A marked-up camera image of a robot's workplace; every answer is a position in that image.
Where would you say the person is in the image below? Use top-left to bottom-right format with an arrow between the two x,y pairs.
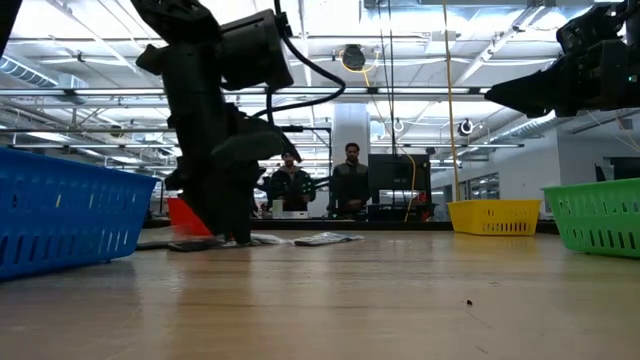
269,148 -> 317,213
328,142 -> 371,217

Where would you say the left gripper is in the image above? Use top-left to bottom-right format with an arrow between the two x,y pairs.
163,97 -> 267,246

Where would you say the yellow plastic basket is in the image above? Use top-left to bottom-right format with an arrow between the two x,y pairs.
446,198 -> 543,237

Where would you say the yellow hanging cable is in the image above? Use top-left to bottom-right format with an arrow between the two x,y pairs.
440,0 -> 462,203

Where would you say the green plastic basket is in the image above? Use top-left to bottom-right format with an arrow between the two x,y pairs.
541,177 -> 640,260

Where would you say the black background rig frame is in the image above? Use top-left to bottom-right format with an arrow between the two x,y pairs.
277,124 -> 334,166

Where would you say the red plastic basket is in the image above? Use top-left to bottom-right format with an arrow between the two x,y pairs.
166,196 -> 215,238

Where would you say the black hanging cable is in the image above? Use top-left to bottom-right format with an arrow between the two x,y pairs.
377,0 -> 397,157

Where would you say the black wall screen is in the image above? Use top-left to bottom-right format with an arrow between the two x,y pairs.
602,156 -> 640,181

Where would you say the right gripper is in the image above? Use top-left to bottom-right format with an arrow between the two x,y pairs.
483,39 -> 640,119

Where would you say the black plastic comb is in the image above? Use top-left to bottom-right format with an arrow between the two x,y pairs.
135,239 -> 224,253

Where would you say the short yellow cable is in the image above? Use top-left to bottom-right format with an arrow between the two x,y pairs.
402,151 -> 417,222

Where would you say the left camera cable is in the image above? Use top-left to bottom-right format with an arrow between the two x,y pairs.
252,0 -> 348,119

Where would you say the blue plastic basket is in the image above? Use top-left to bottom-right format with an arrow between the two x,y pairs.
0,147 -> 160,283

